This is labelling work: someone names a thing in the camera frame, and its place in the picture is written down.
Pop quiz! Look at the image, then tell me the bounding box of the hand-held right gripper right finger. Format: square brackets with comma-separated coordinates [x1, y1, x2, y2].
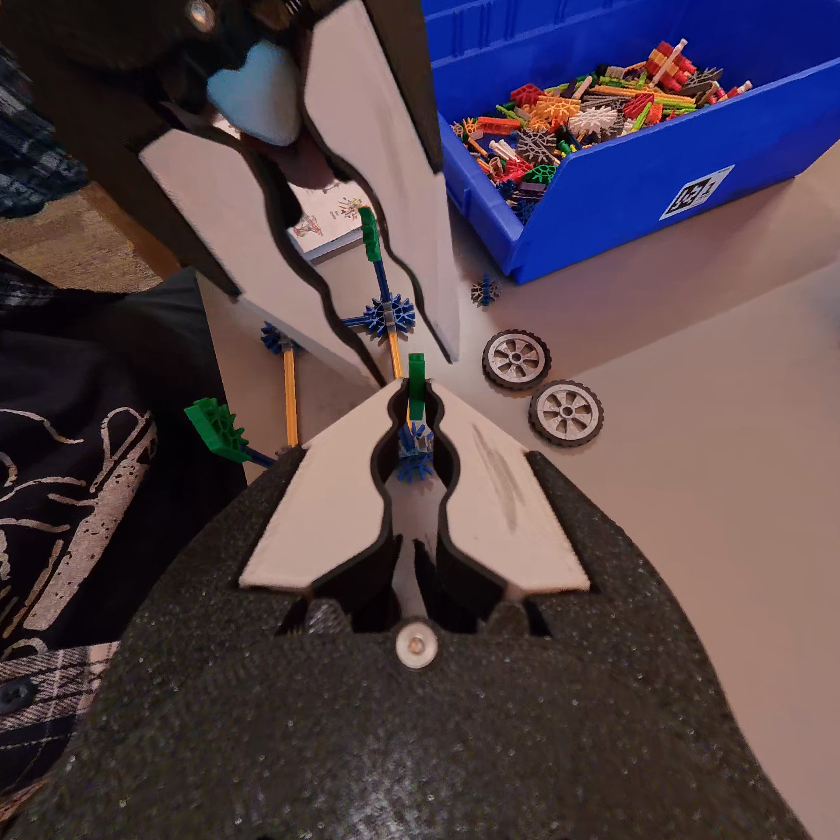
[431, 381, 592, 598]

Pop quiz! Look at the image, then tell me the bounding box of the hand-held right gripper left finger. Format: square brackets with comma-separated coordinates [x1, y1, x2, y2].
[241, 381, 405, 594]

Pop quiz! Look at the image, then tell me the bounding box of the blue bin with white label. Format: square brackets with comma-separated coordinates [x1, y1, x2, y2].
[423, 0, 840, 287]

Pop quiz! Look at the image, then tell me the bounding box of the black toy wheel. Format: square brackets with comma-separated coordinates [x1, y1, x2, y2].
[528, 380, 606, 448]
[481, 329, 553, 393]

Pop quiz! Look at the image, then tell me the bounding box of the green toy connector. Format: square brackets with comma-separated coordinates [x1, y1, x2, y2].
[406, 352, 430, 424]
[359, 206, 385, 265]
[183, 398, 252, 464]

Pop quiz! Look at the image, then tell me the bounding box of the person's left forearm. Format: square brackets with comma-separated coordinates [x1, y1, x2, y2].
[0, 46, 90, 220]

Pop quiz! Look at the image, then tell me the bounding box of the pile of colourful toy pieces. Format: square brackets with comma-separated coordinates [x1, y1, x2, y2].
[452, 38, 756, 221]

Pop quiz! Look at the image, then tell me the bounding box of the toy instruction sheet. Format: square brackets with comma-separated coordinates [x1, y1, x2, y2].
[289, 182, 372, 259]

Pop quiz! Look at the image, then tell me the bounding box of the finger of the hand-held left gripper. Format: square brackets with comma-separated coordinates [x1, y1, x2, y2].
[300, 0, 463, 364]
[138, 125, 391, 391]

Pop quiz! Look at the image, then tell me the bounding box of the blue yellow toy rod frame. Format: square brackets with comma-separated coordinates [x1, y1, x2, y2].
[183, 206, 441, 487]

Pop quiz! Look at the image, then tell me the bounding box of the person's dark printed shirt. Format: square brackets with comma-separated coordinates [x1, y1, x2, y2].
[0, 256, 253, 788]

